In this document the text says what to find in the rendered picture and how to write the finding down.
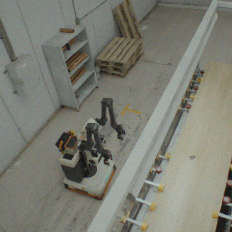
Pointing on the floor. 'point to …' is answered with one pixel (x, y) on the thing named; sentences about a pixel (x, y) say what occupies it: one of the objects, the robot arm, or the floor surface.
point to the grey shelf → (78, 94)
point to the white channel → (150, 131)
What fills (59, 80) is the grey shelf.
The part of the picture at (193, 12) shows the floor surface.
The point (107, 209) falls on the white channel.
